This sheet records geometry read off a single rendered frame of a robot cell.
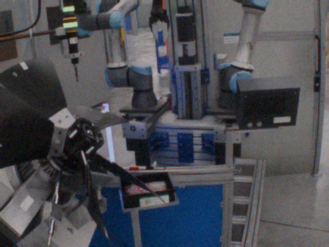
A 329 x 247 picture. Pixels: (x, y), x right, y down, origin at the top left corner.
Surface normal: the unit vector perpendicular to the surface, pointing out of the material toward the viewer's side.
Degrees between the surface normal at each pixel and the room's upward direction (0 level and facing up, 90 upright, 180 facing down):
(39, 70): 44
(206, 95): 90
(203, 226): 90
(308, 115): 90
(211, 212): 90
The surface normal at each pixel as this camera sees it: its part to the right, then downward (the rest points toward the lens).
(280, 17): -0.16, 0.26
